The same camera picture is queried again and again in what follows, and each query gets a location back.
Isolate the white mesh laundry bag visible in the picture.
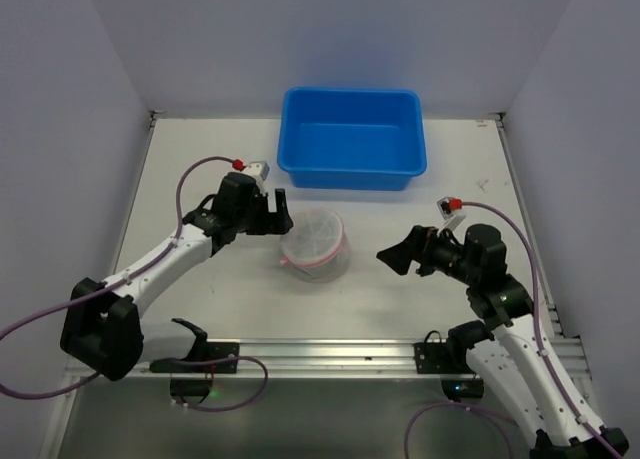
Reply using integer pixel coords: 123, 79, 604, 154
280, 208, 351, 282

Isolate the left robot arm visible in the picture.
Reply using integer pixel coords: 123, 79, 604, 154
60, 172, 293, 381

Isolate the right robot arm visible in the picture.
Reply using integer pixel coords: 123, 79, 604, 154
377, 224, 629, 458

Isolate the blue plastic tub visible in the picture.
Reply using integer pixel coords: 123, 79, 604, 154
277, 87, 428, 191

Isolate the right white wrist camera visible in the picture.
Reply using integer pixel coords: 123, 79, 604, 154
437, 197, 466, 231

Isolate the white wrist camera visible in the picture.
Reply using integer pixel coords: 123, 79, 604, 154
232, 159, 270, 184
437, 197, 466, 231

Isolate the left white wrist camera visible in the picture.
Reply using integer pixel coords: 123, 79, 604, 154
232, 159, 270, 184

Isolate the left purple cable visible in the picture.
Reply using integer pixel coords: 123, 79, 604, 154
0, 154, 269, 411

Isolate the purple cable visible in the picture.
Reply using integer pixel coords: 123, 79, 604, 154
404, 201, 640, 459
0, 154, 269, 411

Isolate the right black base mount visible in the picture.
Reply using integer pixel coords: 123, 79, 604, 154
413, 330, 485, 404

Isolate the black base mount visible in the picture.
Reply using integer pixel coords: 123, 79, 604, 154
413, 330, 485, 404
149, 341, 241, 410

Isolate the aluminium mounting rail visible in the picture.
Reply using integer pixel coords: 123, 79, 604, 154
64, 336, 591, 380

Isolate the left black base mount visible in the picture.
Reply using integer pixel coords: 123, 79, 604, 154
149, 341, 241, 410

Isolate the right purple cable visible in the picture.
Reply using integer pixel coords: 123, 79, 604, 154
404, 201, 640, 459

